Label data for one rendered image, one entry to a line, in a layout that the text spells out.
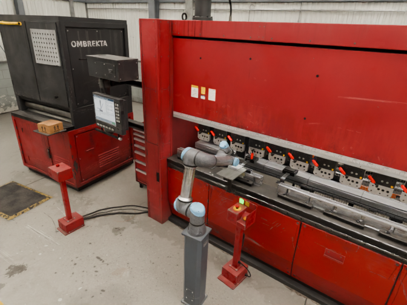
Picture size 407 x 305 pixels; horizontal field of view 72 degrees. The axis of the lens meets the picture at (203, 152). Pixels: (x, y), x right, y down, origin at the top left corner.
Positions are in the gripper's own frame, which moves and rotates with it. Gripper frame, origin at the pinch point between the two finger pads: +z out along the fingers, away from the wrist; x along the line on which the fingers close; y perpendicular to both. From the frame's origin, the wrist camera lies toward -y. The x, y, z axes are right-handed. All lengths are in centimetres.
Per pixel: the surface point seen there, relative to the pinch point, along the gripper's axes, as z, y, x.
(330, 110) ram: -47, 48, -74
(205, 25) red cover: -90, 82, 43
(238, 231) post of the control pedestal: 20, -52, -27
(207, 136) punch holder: -10.3, 16.3, 36.1
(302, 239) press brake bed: 31, -32, -77
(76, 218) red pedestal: 19, -122, 159
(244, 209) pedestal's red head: 7.3, -34.0, -27.4
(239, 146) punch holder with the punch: -9.8, 15.9, -1.7
